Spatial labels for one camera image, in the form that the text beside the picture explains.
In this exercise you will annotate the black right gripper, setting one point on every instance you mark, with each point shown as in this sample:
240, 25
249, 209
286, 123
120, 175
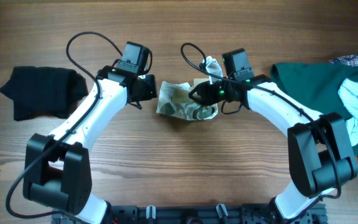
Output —
204, 90

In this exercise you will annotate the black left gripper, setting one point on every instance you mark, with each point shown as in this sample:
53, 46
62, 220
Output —
151, 92

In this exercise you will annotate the white beige garment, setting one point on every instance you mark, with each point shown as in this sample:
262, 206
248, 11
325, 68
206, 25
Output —
173, 101

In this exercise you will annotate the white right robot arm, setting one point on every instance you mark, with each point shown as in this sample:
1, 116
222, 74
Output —
320, 155

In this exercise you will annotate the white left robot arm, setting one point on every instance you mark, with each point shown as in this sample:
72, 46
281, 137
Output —
57, 166

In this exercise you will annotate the black folded garment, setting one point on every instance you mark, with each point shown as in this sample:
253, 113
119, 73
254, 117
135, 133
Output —
43, 91

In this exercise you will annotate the dark green garment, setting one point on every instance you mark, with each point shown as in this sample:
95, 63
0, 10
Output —
315, 85

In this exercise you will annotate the red plaid garment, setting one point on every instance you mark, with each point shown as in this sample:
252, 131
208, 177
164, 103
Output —
349, 60

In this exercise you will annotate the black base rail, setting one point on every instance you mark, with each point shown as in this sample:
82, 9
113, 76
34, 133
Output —
257, 213

